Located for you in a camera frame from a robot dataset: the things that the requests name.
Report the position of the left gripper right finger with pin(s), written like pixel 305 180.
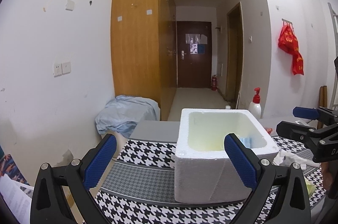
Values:
pixel 291 203

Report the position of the blue item in box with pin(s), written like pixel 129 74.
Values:
pixel 246 141

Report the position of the wooden wardrobe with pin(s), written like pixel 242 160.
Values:
pixel 142 41

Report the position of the red fire extinguisher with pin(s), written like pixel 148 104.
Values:
pixel 214 83

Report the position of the white plastic bag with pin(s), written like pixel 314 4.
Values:
pixel 284 158

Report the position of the dark brown entrance door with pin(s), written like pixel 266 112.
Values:
pixel 194 44

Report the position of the metal bunk bed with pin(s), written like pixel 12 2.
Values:
pixel 334 22

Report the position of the wall socket plate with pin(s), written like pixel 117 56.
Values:
pixel 57 70

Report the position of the red snack packet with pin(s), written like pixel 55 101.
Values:
pixel 269 130

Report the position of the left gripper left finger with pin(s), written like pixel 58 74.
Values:
pixel 49 203

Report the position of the papers at left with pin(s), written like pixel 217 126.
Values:
pixel 17 197

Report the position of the white red pump bottle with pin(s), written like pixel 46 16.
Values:
pixel 254 106

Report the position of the red hanging bags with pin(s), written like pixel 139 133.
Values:
pixel 288 42

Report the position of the wall switch plate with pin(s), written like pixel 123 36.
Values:
pixel 66 68

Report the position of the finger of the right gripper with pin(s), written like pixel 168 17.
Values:
pixel 304 134
pixel 321 114

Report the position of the wooden planks against wall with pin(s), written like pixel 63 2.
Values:
pixel 323 97

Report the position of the light blue cloth bundle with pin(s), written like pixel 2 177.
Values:
pixel 123 113

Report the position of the wooden side door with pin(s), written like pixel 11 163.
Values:
pixel 235 56

